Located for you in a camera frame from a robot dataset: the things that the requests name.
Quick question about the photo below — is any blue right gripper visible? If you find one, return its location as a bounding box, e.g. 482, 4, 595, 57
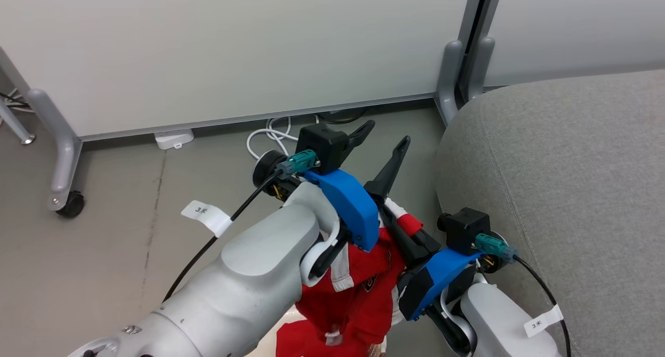
393, 225, 484, 322

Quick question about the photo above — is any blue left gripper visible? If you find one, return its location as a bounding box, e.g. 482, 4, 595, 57
303, 120, 411, 253

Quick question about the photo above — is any red and white garment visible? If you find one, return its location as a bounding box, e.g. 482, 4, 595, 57
275, 197, 424, 357

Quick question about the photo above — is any grey fabric sofa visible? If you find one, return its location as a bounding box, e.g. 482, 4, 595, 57
433, 69, 665, 357

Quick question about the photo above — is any wide white partition panel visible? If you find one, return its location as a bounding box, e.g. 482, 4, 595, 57
0, 0, 486, 142

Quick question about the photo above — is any white power adapter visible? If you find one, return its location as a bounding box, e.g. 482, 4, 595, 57
154, 129, 195, 151

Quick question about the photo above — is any narrow white partition panel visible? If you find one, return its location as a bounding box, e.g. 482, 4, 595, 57
483, 0, 665, 88

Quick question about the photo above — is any grey partition foot with caster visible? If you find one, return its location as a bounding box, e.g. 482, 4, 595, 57
26, 89, 85, 218

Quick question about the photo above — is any thin grey metal leg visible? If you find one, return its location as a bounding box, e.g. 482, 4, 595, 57
0, 98, 36, 146

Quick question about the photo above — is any black floor cable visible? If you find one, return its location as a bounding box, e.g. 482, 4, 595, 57
315, 109, 368, 125

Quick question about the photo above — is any white coiled cable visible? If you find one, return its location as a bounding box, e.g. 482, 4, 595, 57
246, 116, 300, 161

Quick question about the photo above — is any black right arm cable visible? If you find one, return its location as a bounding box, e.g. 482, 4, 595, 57
475, 233, 573, 357

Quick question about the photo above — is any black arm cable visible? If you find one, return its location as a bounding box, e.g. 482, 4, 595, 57
162, 149, 319, 303
475, 233, 573, 357

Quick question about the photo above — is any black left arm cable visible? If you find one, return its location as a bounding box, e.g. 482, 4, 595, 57
162, 149, 319, 303

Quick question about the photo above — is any black cable bundle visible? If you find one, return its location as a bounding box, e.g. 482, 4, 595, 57
0, 88, 31, 110

